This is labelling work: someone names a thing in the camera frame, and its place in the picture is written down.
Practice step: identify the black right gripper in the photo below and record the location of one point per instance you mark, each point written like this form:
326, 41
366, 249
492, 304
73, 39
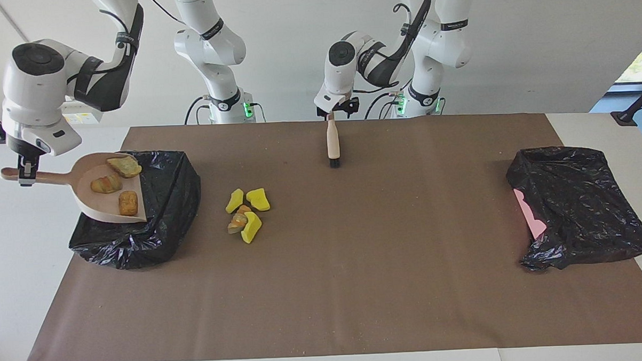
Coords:
23, 152

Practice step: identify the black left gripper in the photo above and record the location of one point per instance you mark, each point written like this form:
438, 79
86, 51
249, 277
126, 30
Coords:
340, 107

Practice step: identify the beige plastic dustpan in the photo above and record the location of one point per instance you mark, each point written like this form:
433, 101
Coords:
100, 207

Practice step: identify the pale green bread piece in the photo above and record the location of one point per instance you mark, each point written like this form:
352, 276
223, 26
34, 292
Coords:
124, 166

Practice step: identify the brown crumbly bread piece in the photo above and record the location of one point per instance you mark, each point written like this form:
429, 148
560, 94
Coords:
128, 203

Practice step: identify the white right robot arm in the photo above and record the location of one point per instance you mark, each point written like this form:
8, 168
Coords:
209, 45

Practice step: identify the black bag lined bin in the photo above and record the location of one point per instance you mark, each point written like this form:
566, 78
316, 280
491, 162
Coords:
157, 229

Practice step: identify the pink plastic bin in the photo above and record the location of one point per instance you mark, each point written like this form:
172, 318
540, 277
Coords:
530, 216

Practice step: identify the black crumpled trash bag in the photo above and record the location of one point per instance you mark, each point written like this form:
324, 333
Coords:
583, 208

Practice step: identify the brown paper table mat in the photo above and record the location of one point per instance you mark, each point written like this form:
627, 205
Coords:
437, 304

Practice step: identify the white wall socket box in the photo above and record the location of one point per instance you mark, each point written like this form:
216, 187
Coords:
81, 115

